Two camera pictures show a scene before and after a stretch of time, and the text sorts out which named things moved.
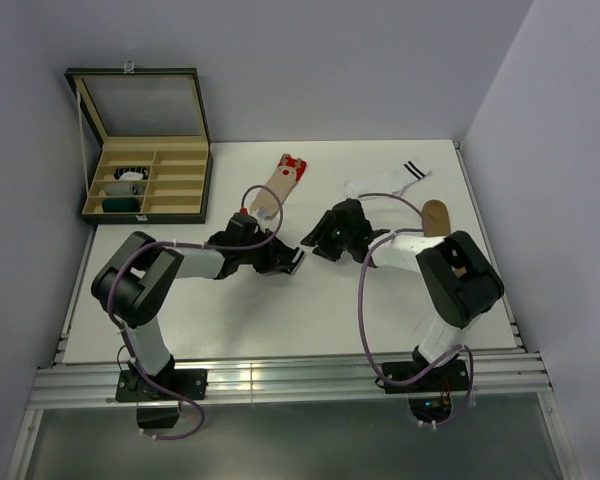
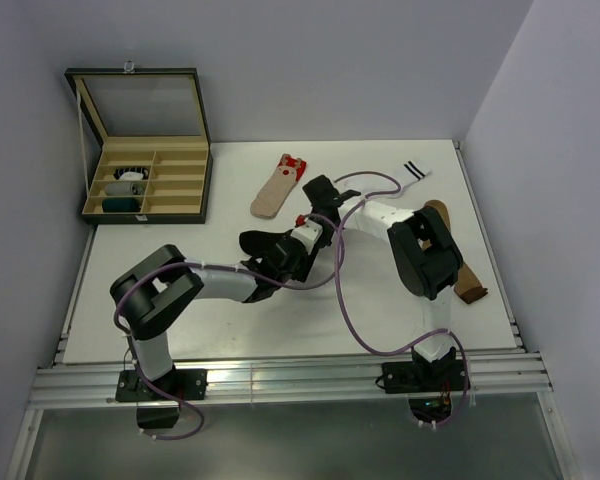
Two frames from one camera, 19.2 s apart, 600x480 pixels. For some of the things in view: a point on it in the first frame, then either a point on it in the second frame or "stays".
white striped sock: x=396 y=181 stays
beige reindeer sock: x=266 y=204 stays
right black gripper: x=315 y=237 → x=326 y=240
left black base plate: x=132 y=386 stays
